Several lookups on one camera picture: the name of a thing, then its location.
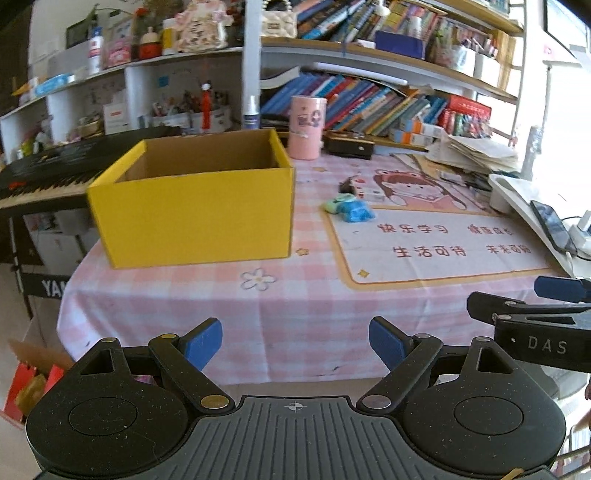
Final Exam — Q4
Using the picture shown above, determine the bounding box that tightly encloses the white quilted handbag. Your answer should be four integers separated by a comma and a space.
261, 0, 298, 38

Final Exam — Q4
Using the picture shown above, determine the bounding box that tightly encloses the pink cartoon desk mat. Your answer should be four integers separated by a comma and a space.
321, 161, 568, 291

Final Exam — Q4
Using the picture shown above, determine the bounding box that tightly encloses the pink cylindrical pen holder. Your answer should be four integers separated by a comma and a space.
287, 95, 328, 161

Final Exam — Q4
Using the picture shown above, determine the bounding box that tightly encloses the pink box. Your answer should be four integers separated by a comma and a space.
104, 37, 134, 69

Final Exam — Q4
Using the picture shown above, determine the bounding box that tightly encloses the clear wrapped roll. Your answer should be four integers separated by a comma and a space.
522, 126, 541, 178

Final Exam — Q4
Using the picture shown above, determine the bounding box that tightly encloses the white pen holder with pens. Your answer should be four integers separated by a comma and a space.
191, 83, 232, 132
152, 95, 192, 129

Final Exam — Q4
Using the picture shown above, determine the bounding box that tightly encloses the black case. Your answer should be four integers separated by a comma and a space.
323, 131, 376, 161

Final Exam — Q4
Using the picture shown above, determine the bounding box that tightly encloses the red paper bag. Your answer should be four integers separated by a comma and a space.
2, 362, 65, 423

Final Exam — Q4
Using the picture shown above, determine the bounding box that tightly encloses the pile of papers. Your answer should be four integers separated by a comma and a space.
425, 134, 520, 174

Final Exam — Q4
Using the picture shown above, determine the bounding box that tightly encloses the row of slanted books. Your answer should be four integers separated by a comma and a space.
261, 74, 448, 137

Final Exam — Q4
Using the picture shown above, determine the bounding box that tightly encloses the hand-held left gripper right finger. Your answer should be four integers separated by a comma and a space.
359, 316, 522, 414

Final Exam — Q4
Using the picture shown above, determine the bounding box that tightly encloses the row of upright books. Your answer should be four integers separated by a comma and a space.
295, 0, 518, 88

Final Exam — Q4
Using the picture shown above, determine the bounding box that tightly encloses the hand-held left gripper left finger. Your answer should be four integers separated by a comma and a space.
74, 318, 235, 414

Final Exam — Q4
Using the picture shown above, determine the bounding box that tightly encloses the white power adapter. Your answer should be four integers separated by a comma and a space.
569, 210, 591, 252

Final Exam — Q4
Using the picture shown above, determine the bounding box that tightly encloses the white and yellow jar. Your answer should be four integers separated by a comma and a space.
161, 18, 178, 56

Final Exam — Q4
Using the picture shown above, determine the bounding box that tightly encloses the blue storage box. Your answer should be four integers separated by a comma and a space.
375, 31, 426, 60

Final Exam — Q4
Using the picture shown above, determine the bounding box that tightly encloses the brown cardboard piece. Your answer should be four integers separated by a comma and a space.
7, 339, 75, 370

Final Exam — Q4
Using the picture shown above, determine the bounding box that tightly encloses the white and red tissue box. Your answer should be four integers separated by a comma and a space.
102, 102, 127, 134

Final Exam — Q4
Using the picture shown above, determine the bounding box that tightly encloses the black keyboard stand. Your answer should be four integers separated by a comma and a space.
9, 215, 70, 319

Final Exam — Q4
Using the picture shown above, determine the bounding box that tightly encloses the white bookshelf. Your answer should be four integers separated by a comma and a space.
0, 0, 527, 158

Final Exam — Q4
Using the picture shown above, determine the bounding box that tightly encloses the orange and white box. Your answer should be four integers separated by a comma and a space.
389, 129, 428, 144
399, 117, 446, 137

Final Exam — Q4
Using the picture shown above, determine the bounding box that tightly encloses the black smartphone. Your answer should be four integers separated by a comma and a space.
529, 200, 578, 254

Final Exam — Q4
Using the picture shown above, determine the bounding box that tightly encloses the pink decorative plaque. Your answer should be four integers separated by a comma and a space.
174, 0, 232, 52

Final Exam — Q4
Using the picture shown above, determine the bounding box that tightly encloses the red and white toy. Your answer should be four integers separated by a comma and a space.
137, 27, 161, 60

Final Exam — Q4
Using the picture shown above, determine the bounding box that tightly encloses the blue wipes packet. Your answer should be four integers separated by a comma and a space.
34, 74, 77, 97

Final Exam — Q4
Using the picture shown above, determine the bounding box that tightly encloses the dark wooden door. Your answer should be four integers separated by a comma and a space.
0, 0, 33, 116

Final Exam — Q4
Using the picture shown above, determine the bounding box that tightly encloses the pink checkered tablecloth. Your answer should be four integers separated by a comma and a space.
56, 150, 583, 386

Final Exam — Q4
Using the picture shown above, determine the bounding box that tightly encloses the blue plastic toy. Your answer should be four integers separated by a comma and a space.
339, 200, 377, 223

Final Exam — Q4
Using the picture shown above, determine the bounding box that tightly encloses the black keyboard piano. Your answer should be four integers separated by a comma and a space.
0, 126, 182, 214

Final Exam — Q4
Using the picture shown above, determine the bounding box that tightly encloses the white glue bottle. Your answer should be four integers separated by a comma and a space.
243, 95, 262, 131

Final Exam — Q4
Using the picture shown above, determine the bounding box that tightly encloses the yellow cardboard box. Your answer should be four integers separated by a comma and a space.
87, 128, 295, 270

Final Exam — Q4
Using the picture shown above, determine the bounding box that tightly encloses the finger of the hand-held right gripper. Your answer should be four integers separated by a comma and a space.
467, 292, 591, 326
534, 276, 591, 303

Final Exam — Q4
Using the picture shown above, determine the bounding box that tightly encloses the white bottle with blue cap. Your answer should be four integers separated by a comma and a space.
88, 26, 103, 75

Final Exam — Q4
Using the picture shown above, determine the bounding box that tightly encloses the dark picture frame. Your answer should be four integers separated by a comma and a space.
65, 21, 93, 49

